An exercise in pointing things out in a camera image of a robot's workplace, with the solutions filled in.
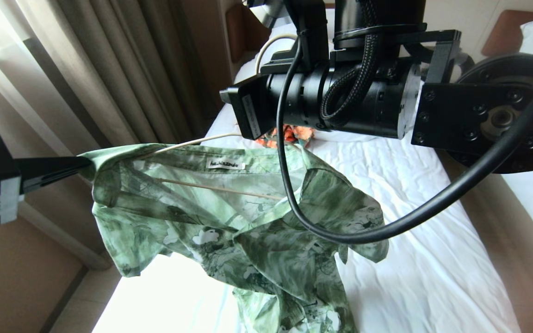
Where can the orange floral cloth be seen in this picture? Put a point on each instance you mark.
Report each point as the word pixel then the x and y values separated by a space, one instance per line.
pixel 292 134

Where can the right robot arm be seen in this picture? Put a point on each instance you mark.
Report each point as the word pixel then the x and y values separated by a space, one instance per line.
pixel 470 115

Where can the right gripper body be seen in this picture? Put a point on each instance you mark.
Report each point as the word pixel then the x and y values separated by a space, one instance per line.
pixel 377 106

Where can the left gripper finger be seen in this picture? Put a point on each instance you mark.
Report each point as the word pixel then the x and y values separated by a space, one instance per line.
pixel 46 169

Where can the green patterned shirt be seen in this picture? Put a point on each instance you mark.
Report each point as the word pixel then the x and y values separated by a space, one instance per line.
pixel 248 240

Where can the beige curtain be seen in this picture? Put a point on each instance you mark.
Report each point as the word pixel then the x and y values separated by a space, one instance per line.
pixel 123 69

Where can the brown headboard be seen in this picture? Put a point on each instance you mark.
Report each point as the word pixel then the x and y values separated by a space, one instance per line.
pixel 243 32
pixel 502 32

